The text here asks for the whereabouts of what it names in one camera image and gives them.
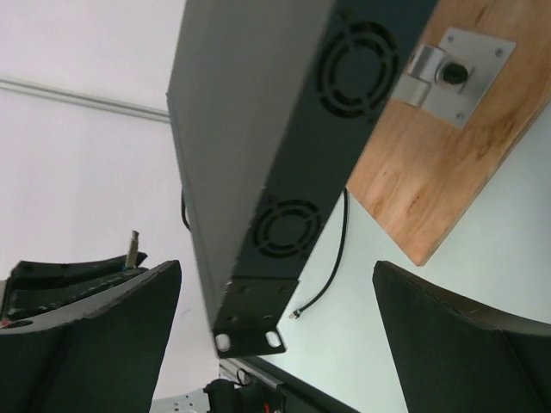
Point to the left aluminium frame post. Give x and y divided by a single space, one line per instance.
101 103

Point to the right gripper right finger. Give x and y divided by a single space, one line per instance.
455 354

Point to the metal switch stand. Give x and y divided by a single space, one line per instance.
449 80

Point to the blue black network switch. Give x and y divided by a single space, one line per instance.
271 104

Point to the brown wooden board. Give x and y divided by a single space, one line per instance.
418 174

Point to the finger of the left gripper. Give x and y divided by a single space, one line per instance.
34 288

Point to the aluminium frame rail front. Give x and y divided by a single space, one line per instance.
258 371

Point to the silver transceiver module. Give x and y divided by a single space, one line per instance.
133 251

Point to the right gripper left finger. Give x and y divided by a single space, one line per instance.
102 353

